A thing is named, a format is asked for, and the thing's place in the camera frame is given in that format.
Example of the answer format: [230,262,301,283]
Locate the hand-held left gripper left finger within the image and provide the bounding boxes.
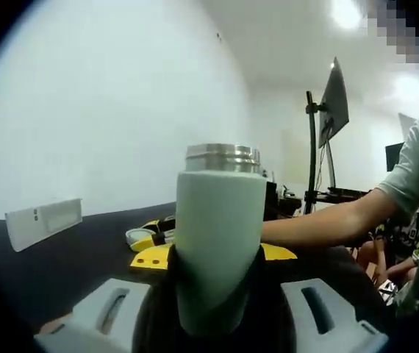
[34,244,181,353]

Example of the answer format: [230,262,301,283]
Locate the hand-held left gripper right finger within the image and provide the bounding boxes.
[246,242,390,353]

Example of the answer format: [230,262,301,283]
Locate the white round cup lid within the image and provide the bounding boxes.
[126,227,156,246]

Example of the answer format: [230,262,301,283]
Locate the green cup body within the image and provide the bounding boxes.
[174,143,268,338]

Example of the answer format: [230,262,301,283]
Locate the white box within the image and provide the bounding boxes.
[4,197,83,253]

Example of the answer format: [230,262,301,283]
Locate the person's bare leg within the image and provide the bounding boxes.
[356,235,419,293]

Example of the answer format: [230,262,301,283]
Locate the person's patterned shorts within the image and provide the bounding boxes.
[369,204,419,258]

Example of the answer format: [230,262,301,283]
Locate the black side desk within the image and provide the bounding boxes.
[303,187,374,203]

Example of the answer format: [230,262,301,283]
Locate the black monitor stand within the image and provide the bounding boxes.
[304,90,339,215]

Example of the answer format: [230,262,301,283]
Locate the black computer monitor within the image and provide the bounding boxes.
[384,143,406,173]
[318,57,351,150]

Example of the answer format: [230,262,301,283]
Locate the round ceiling light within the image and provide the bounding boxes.
[330,0,365,29]

